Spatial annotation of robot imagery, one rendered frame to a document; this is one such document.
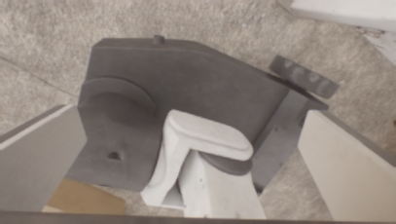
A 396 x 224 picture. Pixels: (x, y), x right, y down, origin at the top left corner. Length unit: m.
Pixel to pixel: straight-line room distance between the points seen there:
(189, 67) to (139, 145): 0.21
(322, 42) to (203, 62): 0.47
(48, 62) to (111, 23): 0.21
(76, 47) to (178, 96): 0.33
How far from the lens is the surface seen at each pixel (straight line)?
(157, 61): 0.47
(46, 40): 0.70
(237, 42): 0.68
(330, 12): 0.63
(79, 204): 0.90
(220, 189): 0.38
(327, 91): 0.64
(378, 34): 0.60
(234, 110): 0.56
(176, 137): 0.37
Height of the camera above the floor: 0.63
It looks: 59 degrees down
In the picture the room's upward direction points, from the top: 160 degrees clockwise
